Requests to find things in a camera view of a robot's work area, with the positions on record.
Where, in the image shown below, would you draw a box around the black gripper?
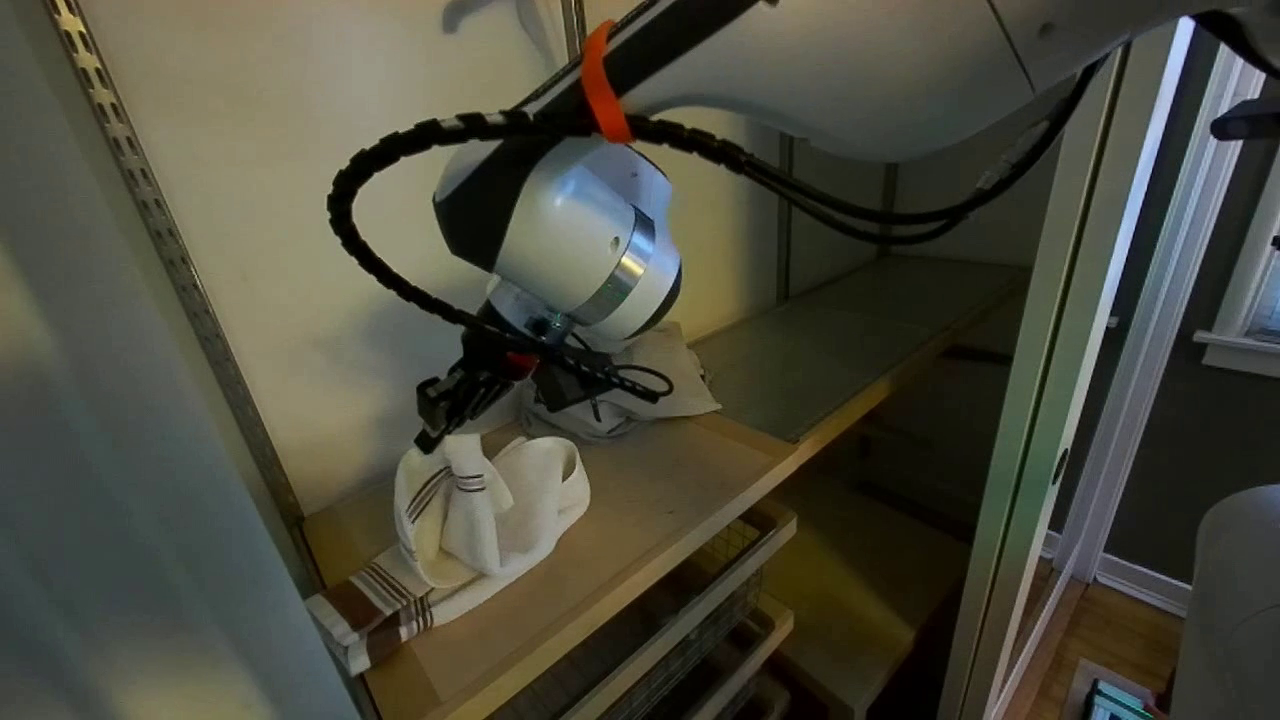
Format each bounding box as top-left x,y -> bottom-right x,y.
412,306 -> 603,457

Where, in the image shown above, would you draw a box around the white towel with brown stripes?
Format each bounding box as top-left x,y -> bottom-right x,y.
300,424 -> 595,679

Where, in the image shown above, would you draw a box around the wooden shelf board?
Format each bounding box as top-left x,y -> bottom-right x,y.
296,384 -> 839,720

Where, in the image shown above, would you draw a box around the gray shelf board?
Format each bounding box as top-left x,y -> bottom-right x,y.
691,257 -> 1032,446

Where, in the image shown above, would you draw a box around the small teal object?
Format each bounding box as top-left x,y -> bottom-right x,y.
1083,670 -> 1160,720

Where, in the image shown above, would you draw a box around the gray upholstered seat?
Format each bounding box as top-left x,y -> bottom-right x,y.
1174,480 -> 1280,720

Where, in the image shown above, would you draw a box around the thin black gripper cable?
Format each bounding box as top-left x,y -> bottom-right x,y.
534,332 -> 682,406

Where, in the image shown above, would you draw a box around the black corrugated cable conduit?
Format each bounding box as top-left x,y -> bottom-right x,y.
324,36 -> 1153,335

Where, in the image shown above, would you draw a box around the long pull-out drawer frame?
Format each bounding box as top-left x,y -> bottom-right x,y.
556,503 -> 800,720

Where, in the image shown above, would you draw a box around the short pull-out drawer frame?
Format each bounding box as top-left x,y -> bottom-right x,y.
683,601 -> 800,720

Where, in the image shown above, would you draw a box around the gray wall hook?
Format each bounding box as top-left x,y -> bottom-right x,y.
435,0 -> 564,65

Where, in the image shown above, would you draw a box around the perforated metal shelf rail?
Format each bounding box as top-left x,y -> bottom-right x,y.
46,0 -> 383,720

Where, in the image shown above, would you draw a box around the white door frame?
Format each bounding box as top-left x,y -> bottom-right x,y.
935,11 -> 1264,720

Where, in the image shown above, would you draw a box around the white window frame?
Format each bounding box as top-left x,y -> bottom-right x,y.
1192,156 -> 1280,384

